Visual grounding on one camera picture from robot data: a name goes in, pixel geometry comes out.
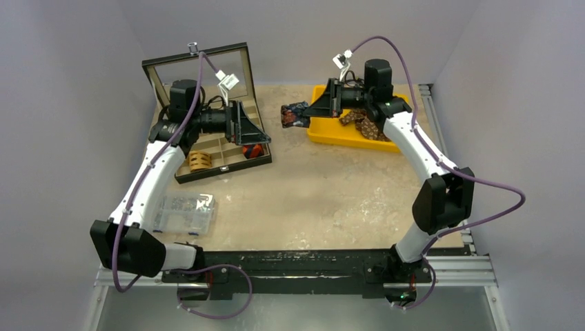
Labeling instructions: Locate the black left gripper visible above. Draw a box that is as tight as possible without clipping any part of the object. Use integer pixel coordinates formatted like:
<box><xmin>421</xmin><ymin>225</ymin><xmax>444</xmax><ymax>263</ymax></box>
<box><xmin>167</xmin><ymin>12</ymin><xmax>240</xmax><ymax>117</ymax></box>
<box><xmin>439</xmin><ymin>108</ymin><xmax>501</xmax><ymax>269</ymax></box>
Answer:
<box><xmin>191</xmin><ymin>100</ymin><xmax>270</xmax><ymax>145</ymax></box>

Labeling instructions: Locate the navy floral tie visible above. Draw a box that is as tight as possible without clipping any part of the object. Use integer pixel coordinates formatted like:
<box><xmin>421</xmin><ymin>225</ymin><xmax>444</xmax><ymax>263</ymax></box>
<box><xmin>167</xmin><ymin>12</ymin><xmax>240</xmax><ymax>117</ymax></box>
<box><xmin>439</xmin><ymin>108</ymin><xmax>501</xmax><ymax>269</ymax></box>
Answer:
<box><xmin>280</xmin><ymin>101</ymin><xmax>310</xmax><ymax>128</ymax></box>

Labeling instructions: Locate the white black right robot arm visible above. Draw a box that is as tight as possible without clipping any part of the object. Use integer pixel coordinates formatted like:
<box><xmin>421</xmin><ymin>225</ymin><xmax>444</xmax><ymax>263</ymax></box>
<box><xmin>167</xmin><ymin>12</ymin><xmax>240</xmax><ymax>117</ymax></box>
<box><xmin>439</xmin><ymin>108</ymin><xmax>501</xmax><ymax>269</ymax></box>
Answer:
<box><xmin>301</xmin><ymin>59</ymin><xmax>475</xmax><ymax>281</ymax></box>

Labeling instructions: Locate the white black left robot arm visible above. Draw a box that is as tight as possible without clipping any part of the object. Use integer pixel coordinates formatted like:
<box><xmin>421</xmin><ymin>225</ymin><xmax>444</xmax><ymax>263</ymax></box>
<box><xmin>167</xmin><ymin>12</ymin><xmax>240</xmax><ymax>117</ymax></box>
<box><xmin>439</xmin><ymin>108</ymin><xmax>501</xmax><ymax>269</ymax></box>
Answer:
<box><xmin>90</xmin><ymin>79</ymin><xmax>271</xmax><ymax>282</ymax></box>

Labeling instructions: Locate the orange navy rolled tie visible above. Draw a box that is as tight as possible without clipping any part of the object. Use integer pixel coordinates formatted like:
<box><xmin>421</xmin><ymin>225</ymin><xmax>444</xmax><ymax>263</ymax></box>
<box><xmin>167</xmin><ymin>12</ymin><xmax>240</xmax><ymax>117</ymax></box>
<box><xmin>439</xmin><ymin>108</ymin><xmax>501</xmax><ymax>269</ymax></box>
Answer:
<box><xmin>242</xmin><ymin>144</ymin><xmax>265</xmax><ymax>159</ymax></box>

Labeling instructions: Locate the yellow plastic tray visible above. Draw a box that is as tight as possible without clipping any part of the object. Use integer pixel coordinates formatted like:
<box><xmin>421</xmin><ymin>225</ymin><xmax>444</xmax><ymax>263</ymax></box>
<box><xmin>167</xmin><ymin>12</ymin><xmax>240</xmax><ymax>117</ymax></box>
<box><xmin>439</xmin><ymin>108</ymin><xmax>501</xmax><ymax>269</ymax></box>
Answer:
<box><xmin>308</xmin><ymin>84</ymin><xmax>411</xmax><ymax>152</ymax></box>

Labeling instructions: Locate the brown floral tie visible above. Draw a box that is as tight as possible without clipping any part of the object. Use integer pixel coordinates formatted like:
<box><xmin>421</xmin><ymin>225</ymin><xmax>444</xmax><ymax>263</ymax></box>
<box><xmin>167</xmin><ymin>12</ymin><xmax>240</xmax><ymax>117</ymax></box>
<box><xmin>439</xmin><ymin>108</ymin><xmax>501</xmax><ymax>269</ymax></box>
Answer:
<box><xmin>339</xmin><ymin>110</ymin><xmax>390</xmax><ymax>142</ymax></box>

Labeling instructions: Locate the tan patterned rolled tie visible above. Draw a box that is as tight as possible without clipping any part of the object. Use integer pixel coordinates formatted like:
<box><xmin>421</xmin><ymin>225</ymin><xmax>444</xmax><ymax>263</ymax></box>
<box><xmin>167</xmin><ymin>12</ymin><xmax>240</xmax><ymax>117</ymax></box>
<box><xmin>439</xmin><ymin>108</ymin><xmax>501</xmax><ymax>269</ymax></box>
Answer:
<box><xmin>187</xmin><ymin>150</ymin><xmax>212</xmax><ymax>173</ymax></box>

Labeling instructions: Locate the black tie storage box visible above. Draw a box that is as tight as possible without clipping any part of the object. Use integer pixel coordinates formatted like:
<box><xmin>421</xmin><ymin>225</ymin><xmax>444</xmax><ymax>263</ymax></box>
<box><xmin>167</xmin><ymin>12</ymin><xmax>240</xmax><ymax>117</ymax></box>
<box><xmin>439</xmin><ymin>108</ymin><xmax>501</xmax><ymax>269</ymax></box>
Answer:
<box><xmin>142</xmin><ymin>43</ymin><xmax>272</xmax><ymax>184</ymax></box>

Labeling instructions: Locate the clear plastic screw box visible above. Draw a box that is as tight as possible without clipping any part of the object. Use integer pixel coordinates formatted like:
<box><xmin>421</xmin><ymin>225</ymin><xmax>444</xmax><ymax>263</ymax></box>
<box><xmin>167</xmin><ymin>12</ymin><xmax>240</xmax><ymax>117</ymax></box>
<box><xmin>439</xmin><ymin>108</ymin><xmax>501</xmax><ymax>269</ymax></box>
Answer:
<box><xmin>152</xmin><ymin>193</ymin><xmax>217</xmax><ymax>237</ymax></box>

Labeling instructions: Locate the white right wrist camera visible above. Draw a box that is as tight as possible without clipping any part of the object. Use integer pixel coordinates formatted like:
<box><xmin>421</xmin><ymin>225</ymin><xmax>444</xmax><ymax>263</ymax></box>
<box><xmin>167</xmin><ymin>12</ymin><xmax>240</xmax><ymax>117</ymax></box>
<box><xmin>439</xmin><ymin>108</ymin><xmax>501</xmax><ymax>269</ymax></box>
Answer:
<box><xmin>332</xmin><ymin>49</ymin><xmax>353</xmax><ymax>70</ymax></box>

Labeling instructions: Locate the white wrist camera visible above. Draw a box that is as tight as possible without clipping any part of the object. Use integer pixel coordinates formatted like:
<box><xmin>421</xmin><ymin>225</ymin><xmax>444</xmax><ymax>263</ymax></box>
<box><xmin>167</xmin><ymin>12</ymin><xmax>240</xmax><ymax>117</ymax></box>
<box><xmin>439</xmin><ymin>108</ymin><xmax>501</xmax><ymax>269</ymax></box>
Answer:
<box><xmin>215</xmin><ymin>70</ymin><xmax>239</xmax><ymax>94</ymax></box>
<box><xmin>332</xmin><ymin>49</ymin><xmax>353</xmax><ymax>70</ymax></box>

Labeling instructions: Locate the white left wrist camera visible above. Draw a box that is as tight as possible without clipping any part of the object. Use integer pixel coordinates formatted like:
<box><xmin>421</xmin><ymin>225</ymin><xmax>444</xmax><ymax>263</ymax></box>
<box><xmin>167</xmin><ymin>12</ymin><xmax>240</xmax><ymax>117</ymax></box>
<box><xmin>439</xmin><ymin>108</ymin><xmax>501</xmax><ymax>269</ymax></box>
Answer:
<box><xmin>215</xmin><ymin>70</ymin><xmax>239</xmax><ymax>94</ymax></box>

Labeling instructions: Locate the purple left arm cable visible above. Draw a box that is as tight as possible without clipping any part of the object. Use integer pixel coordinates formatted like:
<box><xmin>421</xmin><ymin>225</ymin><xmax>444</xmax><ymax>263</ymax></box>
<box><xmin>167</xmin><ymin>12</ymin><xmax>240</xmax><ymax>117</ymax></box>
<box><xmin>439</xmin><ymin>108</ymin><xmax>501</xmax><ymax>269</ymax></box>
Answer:
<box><xmin>111</xmin><ymin>51</ymin><xmax>253</xmax><ymax>321</ymax></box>

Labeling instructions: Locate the black mounting base rail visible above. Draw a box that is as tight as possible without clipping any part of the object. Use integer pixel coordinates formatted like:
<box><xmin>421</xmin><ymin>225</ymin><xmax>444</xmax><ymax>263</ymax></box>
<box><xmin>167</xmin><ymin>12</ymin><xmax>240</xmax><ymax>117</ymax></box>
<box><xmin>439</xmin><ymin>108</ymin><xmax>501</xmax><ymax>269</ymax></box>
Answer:
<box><xmin>161</xmin><ymin>248</ymin><xmax>433</xmax><ymax>303</ymax></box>

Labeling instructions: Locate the aluminium frame rail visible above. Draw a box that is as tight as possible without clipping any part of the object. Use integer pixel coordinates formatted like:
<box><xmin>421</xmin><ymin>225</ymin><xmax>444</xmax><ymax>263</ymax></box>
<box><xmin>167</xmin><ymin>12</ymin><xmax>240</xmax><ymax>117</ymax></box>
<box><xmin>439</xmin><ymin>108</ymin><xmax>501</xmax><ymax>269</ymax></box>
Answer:
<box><xmin>90</xmin><ymin>80</ymin><xmax>487</xmax><ymax>312</ymax></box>

